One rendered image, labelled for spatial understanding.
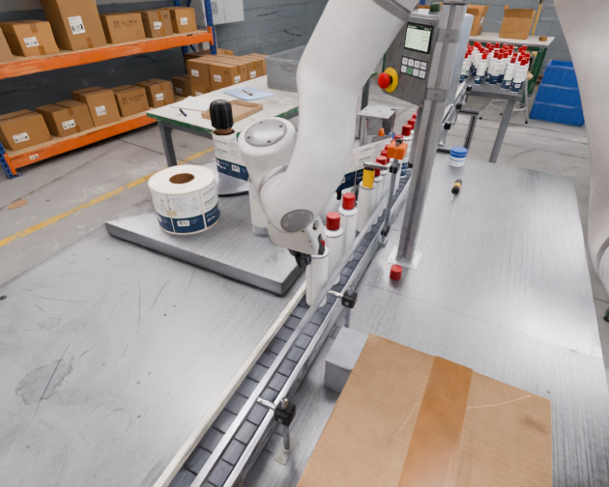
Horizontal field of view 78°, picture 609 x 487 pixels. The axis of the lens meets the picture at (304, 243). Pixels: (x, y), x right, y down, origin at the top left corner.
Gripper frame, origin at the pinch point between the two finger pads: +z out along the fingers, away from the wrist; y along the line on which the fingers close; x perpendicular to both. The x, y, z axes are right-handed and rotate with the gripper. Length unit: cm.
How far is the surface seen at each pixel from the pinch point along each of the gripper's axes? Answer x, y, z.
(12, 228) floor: -21, 271, 115
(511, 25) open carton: -540, -21, 208
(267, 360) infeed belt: 18.8, 2.6, 13.9
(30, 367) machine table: 41, 52, 10
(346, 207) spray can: -23.6, 0.2, 10.2
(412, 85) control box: -48, -9, -10
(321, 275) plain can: -2.6, -1.5, 10.4
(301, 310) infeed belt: 3.5, 2.6, 19.4
